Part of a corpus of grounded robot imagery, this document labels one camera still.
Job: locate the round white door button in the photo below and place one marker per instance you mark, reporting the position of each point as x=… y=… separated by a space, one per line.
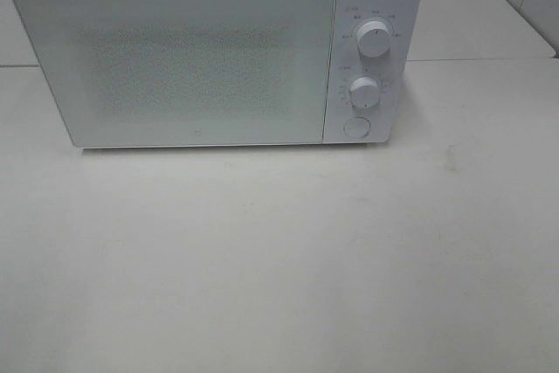
x=357 y=128

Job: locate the white microwave door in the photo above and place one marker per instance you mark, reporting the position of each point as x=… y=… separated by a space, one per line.
x=164 y=73

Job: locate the white microwave oven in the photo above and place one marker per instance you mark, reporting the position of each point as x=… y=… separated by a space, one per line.
x=347 y=64

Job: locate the white microwave knob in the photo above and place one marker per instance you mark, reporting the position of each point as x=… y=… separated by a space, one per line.
x=373 y=38
x=364 y=92

